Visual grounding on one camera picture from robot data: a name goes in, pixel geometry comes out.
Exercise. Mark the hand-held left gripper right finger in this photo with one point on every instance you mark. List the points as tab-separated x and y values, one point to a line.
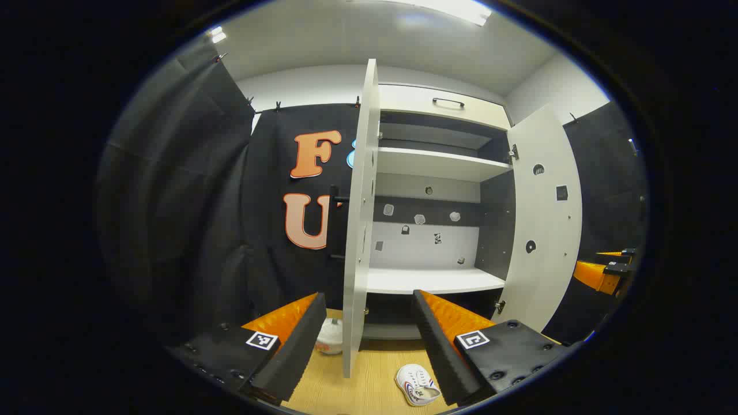
438	357

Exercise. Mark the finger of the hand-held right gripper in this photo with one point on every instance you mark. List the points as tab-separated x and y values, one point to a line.
620	255
594	276

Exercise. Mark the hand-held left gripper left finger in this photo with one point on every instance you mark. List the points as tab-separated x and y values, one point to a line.
300	351

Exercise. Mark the white canvas shoe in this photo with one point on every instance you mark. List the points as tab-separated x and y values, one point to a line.
416	385

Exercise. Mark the white shoe cabinet door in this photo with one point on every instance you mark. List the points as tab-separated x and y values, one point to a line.
360	230
542	230

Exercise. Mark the white shoe cabinet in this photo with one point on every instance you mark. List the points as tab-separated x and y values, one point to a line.
432	279

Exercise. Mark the white cabinet drawer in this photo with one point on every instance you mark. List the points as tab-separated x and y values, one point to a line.
415	106

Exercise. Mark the white lidded paper bowl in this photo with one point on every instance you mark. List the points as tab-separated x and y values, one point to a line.
330	340

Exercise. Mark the black backdrop cloth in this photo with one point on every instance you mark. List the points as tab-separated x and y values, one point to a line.
605	184
202	202

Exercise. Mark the long ceiling light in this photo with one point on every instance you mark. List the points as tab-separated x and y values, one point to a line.
455	8

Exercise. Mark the small ceiling light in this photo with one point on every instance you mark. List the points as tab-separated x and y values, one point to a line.
217	34

